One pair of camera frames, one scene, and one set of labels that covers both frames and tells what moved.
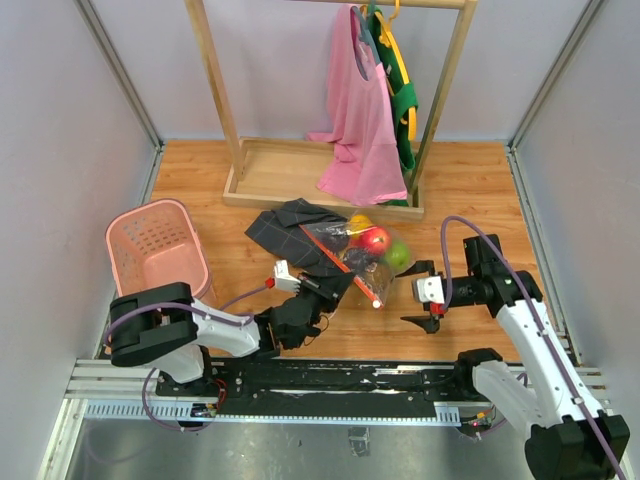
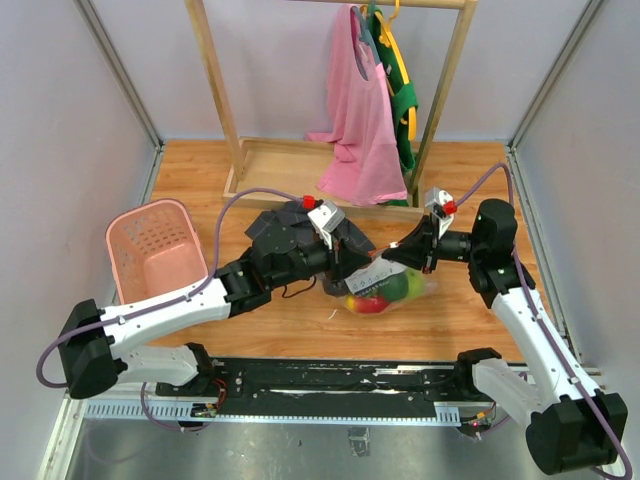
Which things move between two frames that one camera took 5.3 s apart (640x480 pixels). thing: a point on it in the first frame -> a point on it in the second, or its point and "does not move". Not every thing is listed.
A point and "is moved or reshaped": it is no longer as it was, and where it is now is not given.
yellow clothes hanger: x=384 y=37 does not move
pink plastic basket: x=156 y=246 does not move
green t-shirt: x=405 y=95 does not move
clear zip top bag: x=370 y=254 is moved or reshaped
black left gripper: x=331 y=289 -> x=340 y=261
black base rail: x=327 y=386 does not move
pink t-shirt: x=367 y=168 does not move
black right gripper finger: x=427 y=322 -> x=401 y=254
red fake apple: x=376 y=240 -> x=372 y=304
